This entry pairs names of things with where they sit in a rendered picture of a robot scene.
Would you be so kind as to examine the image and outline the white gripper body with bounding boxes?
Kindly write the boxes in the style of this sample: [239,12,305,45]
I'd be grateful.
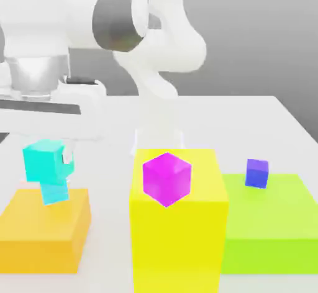
[0,83,108,142]

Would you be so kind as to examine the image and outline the small light cyan cube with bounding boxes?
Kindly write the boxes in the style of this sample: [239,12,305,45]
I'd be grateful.
[40,178,70,206]

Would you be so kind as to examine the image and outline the small magenta cube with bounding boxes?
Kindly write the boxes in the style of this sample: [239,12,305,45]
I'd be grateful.
[142,151,193,209]

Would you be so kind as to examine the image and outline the small blue cube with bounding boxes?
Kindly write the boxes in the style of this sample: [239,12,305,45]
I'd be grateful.
[244,158,270,190]

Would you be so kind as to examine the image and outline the large orange box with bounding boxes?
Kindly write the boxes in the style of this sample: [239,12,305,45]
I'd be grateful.
[0,187,92,275]

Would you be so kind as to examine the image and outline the large yellow box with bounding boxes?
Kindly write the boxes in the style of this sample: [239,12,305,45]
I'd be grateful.
[129,148,230,293]

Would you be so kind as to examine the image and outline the large green box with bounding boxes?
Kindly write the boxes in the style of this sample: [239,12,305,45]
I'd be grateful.
[219,173,318,276]

